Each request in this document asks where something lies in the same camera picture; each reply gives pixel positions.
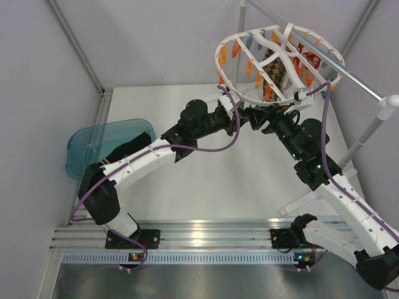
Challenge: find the white round clip hanger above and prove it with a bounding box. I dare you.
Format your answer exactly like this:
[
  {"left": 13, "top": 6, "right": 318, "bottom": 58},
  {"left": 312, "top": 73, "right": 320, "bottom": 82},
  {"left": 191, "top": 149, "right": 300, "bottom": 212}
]
[{"left": 214, "top": 23, "right": 345, "bottom": 110}]

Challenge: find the black sock with beige stripes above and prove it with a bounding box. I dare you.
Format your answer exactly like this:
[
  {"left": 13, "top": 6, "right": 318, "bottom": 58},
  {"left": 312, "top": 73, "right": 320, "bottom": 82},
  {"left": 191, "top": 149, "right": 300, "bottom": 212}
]
[{"left": 97, "top": 132, "right": 151, "bottom": 167}]

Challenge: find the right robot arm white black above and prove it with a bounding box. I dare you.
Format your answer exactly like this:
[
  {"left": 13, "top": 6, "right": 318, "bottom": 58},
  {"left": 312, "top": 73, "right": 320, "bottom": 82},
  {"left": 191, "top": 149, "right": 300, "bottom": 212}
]
[{"left": 244, "top": 105, "right": 398, "bottom": 290}]

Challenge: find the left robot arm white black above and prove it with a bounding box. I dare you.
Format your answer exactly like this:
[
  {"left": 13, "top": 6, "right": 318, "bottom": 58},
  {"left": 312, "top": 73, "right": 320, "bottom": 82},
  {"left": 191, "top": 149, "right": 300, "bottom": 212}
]
[{"left": 78, "top": 100, "right": 248, "bottom": 247}]

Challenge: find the brown checkered hanging sock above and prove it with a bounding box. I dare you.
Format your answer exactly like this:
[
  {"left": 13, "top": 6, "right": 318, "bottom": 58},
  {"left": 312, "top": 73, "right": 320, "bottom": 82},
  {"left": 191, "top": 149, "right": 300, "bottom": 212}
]
[{"left": 262, "top": 57, "right": 287, "bottom": 102}]

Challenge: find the white drying rack foot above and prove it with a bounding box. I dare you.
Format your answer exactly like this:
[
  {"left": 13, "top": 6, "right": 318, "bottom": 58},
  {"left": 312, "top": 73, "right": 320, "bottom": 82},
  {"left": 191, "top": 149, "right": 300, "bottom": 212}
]
[{"left": 279, "top": 168, "right": 358, "bottom": 216}]

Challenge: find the silver drying rack pole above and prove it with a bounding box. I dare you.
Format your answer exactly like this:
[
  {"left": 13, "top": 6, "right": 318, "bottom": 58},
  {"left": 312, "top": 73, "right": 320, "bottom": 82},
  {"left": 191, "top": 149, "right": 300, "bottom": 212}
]
[{"left": 238, "top": 1, "right": 398, "bottom": 168}]

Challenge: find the teal transparent plastic basin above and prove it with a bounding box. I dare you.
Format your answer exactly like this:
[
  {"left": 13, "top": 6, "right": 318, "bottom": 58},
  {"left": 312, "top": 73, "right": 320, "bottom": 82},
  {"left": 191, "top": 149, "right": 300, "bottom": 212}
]
[{"left": 65, "top": 118, "right": 155, "bottom": 180}]

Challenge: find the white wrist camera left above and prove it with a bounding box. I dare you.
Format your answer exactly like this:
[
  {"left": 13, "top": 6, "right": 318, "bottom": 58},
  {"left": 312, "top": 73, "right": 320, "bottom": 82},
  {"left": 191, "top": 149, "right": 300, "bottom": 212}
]
[{"left": 218, "top": 95, "right": 238, "bottom": 120}]

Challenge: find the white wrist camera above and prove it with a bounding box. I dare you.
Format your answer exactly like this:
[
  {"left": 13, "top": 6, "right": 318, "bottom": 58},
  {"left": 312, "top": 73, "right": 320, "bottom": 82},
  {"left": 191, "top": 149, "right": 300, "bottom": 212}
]
[
  {"left": 293, "top": 88, "right": 314, "bottom": 110},
  {"left": 218, "top": 95, "right": 238, "bottom": 120}
]

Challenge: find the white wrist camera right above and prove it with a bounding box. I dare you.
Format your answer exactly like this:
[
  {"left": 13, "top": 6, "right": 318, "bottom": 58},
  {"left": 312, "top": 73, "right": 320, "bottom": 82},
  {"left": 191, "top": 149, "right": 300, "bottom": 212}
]
[{"left": 293, "top": 88, "right": 314, "bottom": 110}]

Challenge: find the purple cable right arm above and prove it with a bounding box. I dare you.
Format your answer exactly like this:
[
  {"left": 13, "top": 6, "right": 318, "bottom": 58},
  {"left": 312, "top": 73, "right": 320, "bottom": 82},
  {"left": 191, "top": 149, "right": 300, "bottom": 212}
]
[{"left": 307, "top": 80, "right": 399, "bottom": 293}]

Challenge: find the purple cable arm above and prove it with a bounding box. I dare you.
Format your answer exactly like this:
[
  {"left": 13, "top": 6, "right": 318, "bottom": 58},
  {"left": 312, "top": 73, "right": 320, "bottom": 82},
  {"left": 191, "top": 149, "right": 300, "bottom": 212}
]
[
  {"left": 69, "top": 85, "right": 241, "bottom": 272},
  {"left": 307, "top": 80, "right": 399, "bottom": 293}
]

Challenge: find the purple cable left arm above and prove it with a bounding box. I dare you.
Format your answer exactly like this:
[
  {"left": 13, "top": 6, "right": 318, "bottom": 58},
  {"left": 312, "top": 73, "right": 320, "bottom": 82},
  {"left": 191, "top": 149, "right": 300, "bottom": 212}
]
[{"left": 69, "top": 85, "right": 241, "bottom": 272}]

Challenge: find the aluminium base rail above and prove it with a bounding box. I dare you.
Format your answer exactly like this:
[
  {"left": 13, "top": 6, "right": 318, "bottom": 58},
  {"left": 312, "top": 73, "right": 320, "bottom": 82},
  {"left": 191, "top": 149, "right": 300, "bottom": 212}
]
[{"left": 49, "top": 218, "right": 330, "bottom": 265}]

